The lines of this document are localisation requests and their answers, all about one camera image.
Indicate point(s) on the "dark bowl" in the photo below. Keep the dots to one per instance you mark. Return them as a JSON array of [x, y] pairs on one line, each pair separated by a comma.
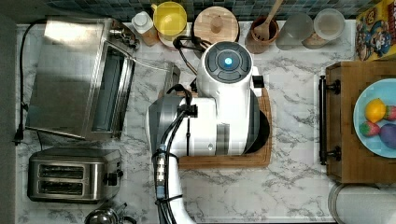
[[262, 130]]

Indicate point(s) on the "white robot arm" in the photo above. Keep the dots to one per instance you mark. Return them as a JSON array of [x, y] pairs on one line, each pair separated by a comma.
[[224, 74]]

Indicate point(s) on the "wooden cutting board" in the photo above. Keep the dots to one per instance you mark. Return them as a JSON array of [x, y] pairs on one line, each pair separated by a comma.
[[236, 160]]

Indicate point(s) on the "brown utensil crock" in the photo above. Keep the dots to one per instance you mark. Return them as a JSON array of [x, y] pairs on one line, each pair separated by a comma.
[[254, 43]]

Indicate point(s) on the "round wooden lid canister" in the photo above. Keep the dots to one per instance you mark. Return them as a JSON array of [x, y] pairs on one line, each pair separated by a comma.
[[215, 24]]

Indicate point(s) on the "yellow mug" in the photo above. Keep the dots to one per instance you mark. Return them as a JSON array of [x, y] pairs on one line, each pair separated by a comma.
[[170, 21]]

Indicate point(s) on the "wooden spoon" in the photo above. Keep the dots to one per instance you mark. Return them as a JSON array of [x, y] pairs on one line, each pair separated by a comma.
[[262, 31]]

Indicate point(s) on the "small clear bottle white cap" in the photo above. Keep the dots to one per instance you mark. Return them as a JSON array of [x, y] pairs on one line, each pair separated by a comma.
[[143, 24]]

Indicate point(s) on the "stainless toaster oven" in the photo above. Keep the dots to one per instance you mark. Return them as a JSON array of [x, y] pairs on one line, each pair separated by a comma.
[[84, 77]]

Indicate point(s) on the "stainless two-slot toaster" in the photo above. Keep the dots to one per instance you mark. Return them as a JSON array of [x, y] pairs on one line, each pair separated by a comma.
[[74, 175]]

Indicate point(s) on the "frosted glass jar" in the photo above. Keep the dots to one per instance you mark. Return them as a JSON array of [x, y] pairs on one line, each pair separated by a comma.
[[295, 30]]

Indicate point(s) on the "chrome kettle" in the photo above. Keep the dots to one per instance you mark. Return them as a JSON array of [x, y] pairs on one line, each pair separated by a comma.
[[109, 213]]

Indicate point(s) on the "wooden serving tray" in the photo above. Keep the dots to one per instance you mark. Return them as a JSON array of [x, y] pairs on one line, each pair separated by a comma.
[[346, 158]]

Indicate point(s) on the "clear lidded glass jar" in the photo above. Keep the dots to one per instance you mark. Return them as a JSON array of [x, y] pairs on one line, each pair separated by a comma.
[[329, 24]]

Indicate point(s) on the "red strawberry lower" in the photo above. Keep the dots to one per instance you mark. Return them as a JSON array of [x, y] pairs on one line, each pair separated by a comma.
[[367, 128]]

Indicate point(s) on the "red strawberry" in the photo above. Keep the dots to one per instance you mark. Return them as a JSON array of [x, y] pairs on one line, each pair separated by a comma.
[[367, 128], [390, 112]]

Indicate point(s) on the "yellow lemon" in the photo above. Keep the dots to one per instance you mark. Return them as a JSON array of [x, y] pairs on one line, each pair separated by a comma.
[[375, 110]]

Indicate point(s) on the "white round container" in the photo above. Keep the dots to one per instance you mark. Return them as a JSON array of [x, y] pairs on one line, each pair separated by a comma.
[[361, 204]]

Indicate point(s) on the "light blue plate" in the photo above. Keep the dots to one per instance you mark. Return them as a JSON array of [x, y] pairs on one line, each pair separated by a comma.
[[385, 90]]

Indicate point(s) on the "purple plum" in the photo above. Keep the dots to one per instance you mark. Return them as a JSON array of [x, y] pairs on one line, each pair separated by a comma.
[[388, 135]]

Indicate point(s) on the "red strawberry upper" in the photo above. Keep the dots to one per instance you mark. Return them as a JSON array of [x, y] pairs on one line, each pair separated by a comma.
[[390, 112]]

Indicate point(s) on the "colourful cereal box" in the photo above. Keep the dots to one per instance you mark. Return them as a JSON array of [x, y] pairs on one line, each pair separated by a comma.
[[376, 32]]

